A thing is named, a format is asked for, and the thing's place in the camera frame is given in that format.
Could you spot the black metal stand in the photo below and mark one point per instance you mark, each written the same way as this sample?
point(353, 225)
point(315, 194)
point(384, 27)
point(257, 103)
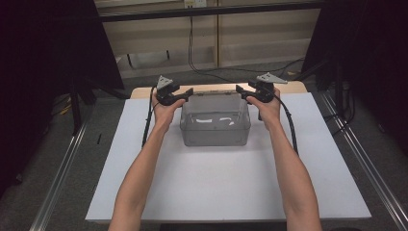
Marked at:
point(338, 89)
point(76, 106)

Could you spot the white table board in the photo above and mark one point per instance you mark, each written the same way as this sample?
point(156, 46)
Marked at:
point(218, 183)

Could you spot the aluminium floor rail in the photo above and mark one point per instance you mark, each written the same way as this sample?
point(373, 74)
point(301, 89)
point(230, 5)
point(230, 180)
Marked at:
point(362, 154)
point(61, 176)

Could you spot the black horizontal bar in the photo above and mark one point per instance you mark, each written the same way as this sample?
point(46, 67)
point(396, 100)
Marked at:
point(208, 11)

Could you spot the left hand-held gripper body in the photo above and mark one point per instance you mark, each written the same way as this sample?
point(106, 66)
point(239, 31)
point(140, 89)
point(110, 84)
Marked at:
point(165, 88)

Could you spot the wooden table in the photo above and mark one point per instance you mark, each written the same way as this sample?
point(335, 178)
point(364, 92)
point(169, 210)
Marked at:
point(298, 87)

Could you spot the small black floor piece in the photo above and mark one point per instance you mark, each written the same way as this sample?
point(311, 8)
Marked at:
point(99, 139)

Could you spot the white wall socket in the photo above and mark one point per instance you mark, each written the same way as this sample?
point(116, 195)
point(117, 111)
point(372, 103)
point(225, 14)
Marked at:
point(195, 3)

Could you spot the yellow floor piece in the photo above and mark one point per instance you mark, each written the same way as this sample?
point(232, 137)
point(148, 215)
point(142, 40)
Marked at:
point(65, 109)

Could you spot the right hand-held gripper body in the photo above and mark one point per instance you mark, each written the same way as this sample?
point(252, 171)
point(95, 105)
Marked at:
point(264, 88)

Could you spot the grey translucent storage box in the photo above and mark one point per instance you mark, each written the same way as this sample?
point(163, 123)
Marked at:
point(215, 136)

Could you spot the black curtain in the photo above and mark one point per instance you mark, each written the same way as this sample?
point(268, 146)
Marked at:
point(369, 48)
point(48, 64)

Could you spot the person's right hand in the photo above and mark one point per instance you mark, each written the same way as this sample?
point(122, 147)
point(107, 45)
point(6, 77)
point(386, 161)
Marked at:
point(271, 112)

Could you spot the person's left hand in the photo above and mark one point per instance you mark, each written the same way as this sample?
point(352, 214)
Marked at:
point(163, 115)

